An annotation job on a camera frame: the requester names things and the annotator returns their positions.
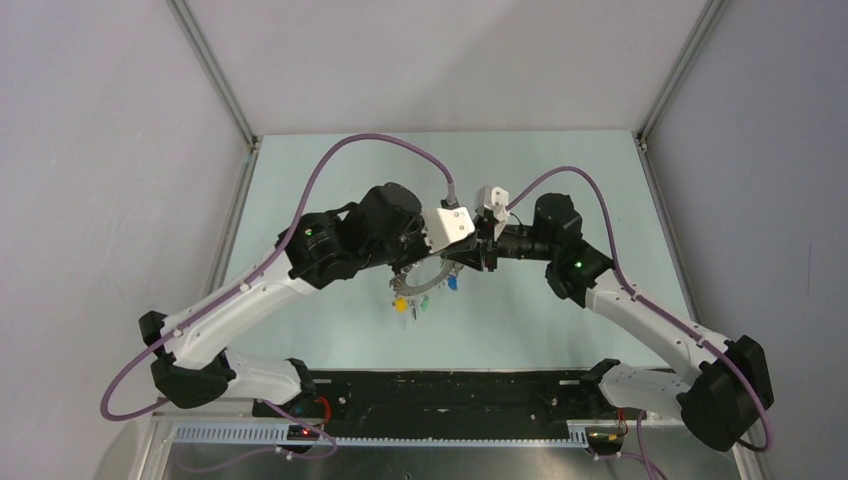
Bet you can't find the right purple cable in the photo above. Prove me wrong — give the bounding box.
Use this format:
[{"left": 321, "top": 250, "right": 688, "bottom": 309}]
[{"left": 506, "top": 165, "right": 776, "bottom": 454}]

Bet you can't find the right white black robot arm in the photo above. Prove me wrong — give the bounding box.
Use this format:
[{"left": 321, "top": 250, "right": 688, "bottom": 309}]
[{"left": 475, "top": 187, "right": 774, "bottom": 452}]

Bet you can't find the right aluminium frame post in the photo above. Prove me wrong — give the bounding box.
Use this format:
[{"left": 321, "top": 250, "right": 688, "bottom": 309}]
[{"left": 635, "top": 0, "right": 730, "bottom": 152}]

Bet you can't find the aluminium frame post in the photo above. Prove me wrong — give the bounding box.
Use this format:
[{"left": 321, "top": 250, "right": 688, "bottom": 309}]
[
  {"left": 635, "top": 0, "right": 730, "bottom": 152},
  {"left": 166, "top": 0, "right": 258, "bottom": 151}
]

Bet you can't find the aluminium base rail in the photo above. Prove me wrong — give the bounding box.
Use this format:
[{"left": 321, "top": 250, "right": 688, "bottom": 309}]
[{"left": 150, "top": 398, "right": 258, "bottom": 423}]

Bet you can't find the grey slotted cable duct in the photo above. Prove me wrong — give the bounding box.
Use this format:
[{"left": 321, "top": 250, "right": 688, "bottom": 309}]
[{"left": 172, "top": 423, "right": 588, "bottom": 448}]

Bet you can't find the left aluminium frame post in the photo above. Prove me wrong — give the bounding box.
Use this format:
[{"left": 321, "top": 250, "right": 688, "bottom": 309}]
[{"left": 166, "top": 0, "right": 258, "bottom": 151}]

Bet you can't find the left small circuit board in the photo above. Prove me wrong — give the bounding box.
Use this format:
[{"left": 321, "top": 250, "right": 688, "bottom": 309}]
[{"left": 286, "top": 424, "right": 322, "bottom": 442}]

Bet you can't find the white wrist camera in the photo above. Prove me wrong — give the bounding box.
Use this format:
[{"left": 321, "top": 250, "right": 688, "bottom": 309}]
[
  {"left": 474, "top": 185, "right": 510, "bottom": 240},
  {"left": 422, "top": 206, "right": 476, "bottom": 253}
]

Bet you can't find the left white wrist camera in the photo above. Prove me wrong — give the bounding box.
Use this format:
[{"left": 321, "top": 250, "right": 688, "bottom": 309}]
[{"left": 422, "top": 206, "right": 476, "bottom": 253}]

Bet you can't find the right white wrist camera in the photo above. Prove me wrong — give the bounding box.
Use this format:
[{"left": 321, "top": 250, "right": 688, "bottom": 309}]
[{"left": 474, "top": 185, "right": 510, "bottom": 240}]

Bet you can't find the purple cable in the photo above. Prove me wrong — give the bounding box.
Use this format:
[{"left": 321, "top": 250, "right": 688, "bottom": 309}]
[
  {"left": 506, "top": 165, "right": 776, "bottom": 454},
  {"left": 99, "top": 132, "right": 460, "bottom": 421}
]

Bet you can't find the right small circuit board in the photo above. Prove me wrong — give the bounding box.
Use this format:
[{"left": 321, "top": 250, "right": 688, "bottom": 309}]
[{"left": 587, "top": 431, "right": 626, "bottom": 444}]

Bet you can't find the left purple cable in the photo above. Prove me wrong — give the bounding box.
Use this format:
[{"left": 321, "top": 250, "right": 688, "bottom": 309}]
[{"left": 99, "top": 132, "right": 460, "bottom": 421}]

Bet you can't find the small circuit board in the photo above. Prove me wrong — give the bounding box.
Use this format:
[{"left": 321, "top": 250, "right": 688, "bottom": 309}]
[
  {"left": 587, "top": 431, "right": 626, "bottom": 444},
  {"left": 286, "top": 424, "right": 322, "bottom": 442}
]

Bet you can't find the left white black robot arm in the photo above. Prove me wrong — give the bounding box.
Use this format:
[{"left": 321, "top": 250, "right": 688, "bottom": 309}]
[{"left": 139, "top": 183, "right": 475, "bottom": 417}]

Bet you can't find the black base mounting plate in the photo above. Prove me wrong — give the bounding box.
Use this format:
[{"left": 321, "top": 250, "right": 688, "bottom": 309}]
[{"left": 282, "top": 370, "right": 636, "bottom": 442}]

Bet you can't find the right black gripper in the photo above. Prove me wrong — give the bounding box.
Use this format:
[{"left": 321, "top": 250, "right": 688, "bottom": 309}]
[{"left": 440, "top": 213, "right": 556, "bottom": 273}]

